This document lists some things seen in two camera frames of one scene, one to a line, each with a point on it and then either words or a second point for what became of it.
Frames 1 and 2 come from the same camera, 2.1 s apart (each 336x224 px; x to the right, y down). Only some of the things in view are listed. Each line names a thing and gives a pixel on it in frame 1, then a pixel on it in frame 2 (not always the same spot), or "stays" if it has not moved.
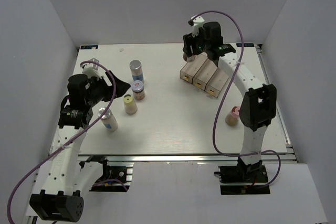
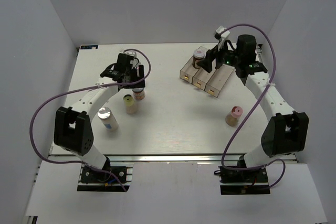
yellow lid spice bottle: x=130 y=107 stays
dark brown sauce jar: x=185 y=56 to x=198 y=54
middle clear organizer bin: x=204 y=74 stays
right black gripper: x=189 y=40 to x=211 y=54
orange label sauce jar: x=137 y=86 stays
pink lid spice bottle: x=232 y=118 stays
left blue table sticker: x=88 y=46 stays
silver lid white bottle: x=107 y=119 stays
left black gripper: x=94 y=80 to x=140 y=67
